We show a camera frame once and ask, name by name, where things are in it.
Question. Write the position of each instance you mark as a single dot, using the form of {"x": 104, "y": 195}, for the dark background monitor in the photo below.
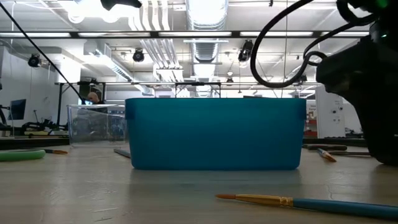
{"x": 18, "y": 109}

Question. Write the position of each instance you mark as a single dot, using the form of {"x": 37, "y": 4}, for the white cabinet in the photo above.
{"x": 329, "y": 105}

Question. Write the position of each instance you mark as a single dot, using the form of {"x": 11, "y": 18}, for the black ceiling spotlight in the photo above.
{"x": 34, "y": 61}
{"x": 246, "y": 51}
{"x": 138, "y": 56}

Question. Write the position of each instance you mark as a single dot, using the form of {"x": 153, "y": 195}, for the black overhead beam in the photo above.
{"x": 154, "y": 34}

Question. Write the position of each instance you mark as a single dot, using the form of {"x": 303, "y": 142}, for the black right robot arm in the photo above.
{"x": 388, "y": 18}

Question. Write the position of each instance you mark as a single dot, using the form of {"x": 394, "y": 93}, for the background black robot arm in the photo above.
{"x": 40, "y": 126}

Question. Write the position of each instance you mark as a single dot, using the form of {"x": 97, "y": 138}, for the clear plastic bin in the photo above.
{"x": 93, "y": 124}

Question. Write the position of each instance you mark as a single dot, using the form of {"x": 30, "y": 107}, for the person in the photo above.
{"x": 93, "y": 97}

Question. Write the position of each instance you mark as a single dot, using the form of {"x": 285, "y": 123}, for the large teal plastic bin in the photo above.
{"x": 214, "y": 133}

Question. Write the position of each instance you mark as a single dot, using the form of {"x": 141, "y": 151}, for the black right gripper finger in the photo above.
{"x": 384, "y": 133}

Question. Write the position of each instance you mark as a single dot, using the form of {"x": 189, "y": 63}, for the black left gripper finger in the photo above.
{"x": 121, "y": 3}

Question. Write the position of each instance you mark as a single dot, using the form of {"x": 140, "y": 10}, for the silver air duct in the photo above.
{"x": 206, "y": 51}

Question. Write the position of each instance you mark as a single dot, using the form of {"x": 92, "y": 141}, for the thin blue paintbrush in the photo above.
{"x": 326, "y": 155}
{"x": 326, "y": 206}
{"x": 122, "y": 153}
{"x": 59, "y": 152}

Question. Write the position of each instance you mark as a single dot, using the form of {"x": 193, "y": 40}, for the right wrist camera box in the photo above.
{"x": 335, "y": 73}

